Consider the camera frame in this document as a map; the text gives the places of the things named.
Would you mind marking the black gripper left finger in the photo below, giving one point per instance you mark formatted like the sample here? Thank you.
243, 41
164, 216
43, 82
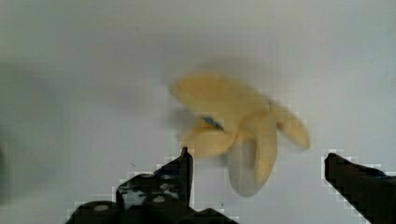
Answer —
160, 197

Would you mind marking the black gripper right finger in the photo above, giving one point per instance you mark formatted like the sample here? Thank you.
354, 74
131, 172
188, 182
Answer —
370, 191

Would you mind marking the yellow plush banana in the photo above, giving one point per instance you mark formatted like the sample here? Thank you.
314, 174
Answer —
234, 120

